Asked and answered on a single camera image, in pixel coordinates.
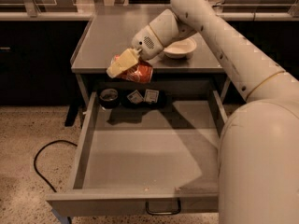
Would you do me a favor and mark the grey cabinet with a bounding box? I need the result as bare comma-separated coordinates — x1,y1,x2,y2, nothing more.
71,5,226,102

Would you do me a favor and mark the white counter rail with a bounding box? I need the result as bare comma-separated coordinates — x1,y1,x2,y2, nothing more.
0,12,93,21

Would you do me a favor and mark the red coke can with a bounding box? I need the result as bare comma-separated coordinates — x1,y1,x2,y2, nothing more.
111,55,153,83

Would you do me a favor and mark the white bowl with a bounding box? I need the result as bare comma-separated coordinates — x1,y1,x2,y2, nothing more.
164,38,197,59

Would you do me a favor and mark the white packet left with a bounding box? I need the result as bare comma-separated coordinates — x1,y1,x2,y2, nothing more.
127,90,144,105

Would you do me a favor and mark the white packet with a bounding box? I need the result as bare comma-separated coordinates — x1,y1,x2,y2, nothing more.
144,90,159,104
127,90,144,105

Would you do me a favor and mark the black tray with packets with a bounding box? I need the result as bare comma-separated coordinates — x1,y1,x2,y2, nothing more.
121,90,167,109

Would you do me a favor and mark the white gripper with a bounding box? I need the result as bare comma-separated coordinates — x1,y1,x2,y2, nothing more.
107,24,164,78

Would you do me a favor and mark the open grey top drawer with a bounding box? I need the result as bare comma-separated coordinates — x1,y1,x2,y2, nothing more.
47,91,226,218

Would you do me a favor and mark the white packet right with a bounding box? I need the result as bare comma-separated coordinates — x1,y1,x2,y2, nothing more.
144,90,159,104

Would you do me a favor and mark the black floor cable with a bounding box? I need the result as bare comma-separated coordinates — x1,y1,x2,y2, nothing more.
33,139,78,193

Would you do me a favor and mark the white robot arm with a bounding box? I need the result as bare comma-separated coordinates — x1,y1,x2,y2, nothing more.
107,0,299,224

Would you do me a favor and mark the black drawer handle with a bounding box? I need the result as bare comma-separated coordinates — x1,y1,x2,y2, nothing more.
145,199,181,216

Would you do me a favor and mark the black tape roll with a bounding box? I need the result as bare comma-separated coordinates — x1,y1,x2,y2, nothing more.
99,89,120,109

